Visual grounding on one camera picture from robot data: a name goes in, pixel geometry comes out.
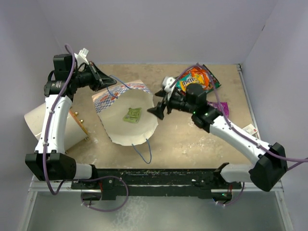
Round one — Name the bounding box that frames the yellow snack packet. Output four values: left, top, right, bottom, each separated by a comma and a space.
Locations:
179, 77, 204, 92

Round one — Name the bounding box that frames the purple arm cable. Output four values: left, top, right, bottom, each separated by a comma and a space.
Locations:
168, 64, 308, 170
42, 44, 77, 195

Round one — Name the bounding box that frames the aluminium table edge rail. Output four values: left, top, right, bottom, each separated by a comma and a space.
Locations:
237, 64, 287, 192

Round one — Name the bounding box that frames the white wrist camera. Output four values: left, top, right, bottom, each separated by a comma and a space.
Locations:
74, 48, 89, 65
162, 77, 176, 100

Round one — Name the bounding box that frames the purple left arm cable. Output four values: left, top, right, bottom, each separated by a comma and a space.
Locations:
42, 44, 77, 195

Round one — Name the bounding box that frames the green chips bag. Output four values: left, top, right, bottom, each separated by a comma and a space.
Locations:
199, 65, 221, 92

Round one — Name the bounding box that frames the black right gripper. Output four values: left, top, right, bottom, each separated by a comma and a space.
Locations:
148, 89, 196, 120

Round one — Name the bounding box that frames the small white green box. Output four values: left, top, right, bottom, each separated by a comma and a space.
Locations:
243, 124, 258, 136

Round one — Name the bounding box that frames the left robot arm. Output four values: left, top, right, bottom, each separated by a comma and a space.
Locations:
25, 52, 116, 189

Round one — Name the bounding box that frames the orange snack packet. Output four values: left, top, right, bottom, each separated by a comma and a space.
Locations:
190, 67, 211, 90

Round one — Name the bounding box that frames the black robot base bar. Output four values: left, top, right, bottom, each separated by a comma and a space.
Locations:
71, 167, 242, 200

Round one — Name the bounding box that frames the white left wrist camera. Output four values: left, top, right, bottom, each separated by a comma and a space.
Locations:
74, 48, 89, 65

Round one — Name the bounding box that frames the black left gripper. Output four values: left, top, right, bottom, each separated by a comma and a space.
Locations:
71, 62, 116, 92

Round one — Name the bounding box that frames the checkered paper snack bag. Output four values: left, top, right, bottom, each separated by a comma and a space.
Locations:
91, 76, 159, 165

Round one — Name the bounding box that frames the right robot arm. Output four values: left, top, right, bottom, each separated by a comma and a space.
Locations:
147, 83, 287, 192

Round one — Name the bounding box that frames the white curved board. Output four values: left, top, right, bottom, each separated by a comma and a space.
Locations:
24, 103, 88, 150

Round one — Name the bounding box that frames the teal snack packet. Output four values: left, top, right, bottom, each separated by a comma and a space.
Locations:
176, 78, 186, 91

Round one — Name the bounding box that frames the small green snack packet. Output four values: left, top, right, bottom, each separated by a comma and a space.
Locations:
123, 107, 142, 123

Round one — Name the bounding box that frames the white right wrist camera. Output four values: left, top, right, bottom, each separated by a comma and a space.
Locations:
162, 77, 176, 100

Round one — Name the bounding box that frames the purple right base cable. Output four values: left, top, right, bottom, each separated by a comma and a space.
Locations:
213, 181, 245, 207

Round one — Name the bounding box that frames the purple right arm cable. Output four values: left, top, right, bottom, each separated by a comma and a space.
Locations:
168, 64, 308, 170

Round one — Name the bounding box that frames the purple snack bag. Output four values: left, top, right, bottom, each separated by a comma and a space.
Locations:
207, 102, 229, 118

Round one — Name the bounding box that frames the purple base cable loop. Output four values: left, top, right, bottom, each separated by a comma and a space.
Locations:
80, 175, 129, 212

